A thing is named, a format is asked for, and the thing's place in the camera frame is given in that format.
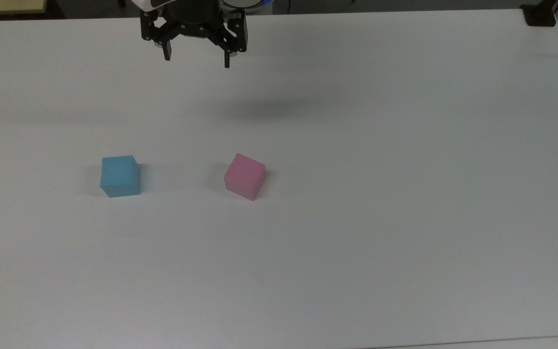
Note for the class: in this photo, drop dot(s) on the black table clamp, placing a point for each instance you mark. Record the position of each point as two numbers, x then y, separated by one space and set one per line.
540 15

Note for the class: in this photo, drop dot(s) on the pink cube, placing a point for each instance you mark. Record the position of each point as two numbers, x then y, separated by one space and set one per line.
244 175

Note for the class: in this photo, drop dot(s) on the beige table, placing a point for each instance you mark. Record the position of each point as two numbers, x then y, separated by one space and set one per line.
3 6

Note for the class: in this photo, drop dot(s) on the blue cube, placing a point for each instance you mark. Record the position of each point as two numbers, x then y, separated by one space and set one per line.
120 175

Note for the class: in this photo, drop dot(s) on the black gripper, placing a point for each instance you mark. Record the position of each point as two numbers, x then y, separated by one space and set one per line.
193 17

